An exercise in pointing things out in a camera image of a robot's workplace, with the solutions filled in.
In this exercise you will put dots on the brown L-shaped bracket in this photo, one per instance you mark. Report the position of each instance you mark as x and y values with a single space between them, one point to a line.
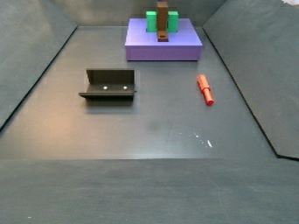
162 17

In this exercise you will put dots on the left green block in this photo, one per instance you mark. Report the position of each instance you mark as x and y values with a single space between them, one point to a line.
151 21

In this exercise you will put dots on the right green block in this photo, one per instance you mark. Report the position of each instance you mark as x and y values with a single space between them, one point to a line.
173 21

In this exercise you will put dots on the purple base block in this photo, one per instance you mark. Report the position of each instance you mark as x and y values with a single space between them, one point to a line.
143 47

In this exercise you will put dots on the red peg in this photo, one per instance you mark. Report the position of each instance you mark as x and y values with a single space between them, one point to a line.
206 89

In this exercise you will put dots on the black fixture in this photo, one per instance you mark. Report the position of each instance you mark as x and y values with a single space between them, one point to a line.
110 83

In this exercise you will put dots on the green block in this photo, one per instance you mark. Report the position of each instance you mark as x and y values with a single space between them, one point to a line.
151 21
173 21

